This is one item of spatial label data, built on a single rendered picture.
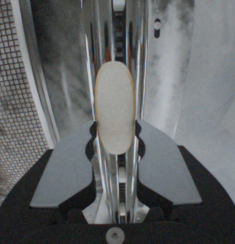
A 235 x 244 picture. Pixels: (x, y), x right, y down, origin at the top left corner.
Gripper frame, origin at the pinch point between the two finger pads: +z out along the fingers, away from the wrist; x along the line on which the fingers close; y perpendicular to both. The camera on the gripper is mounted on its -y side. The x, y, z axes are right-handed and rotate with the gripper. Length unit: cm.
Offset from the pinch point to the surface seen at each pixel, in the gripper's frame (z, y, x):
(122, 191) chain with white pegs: 9.9, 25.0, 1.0
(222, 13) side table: 11.7, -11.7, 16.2
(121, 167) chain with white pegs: 9.6, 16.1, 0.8
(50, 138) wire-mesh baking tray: 3.8, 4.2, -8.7
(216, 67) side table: 11.7, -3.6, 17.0
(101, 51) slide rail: 8.7, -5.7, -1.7
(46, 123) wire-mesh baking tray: 3.8, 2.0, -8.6
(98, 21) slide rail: 8.7, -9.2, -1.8
